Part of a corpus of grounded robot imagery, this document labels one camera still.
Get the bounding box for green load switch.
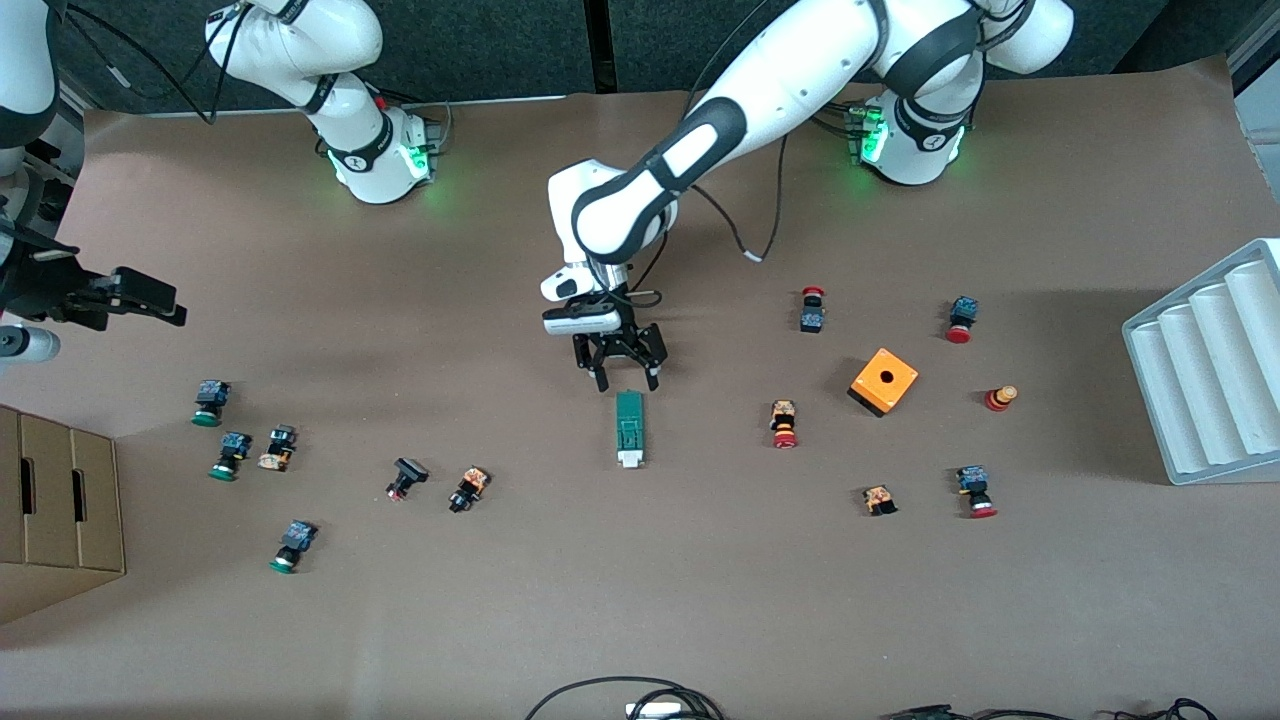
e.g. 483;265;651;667
614;390;647;470

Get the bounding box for green push button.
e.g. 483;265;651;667
208;431;254;483
268;519;319;576
191;379;232;428

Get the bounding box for black button orange block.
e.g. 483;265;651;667
447;465;492;515

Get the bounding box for black square push button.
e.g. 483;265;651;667
385;457;431;503

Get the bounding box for brown cardboard box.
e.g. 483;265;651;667
0;405;127;626

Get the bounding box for brown paper table cover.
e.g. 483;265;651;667
0;55;1280;720

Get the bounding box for grey ribbed tray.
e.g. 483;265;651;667
1120;238;1280;488

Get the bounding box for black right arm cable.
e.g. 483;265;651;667
60;0;251;128

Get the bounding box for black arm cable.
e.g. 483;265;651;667
690;135;789;265
60;0;251;128

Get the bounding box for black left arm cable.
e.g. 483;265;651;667
690;135;789;265

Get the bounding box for orange button enclosure box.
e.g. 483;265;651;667
848;347;920;419

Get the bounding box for black right base cables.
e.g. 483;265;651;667
385;95;454;153

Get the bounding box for black base cables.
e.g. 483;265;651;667
385;95;454;153
808;98;867;143

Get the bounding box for black left base cables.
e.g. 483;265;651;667
808;98;867;143

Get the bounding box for black cable loop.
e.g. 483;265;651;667
525;677;726;720

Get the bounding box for black cable bundle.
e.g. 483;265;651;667
880;697;1221;720

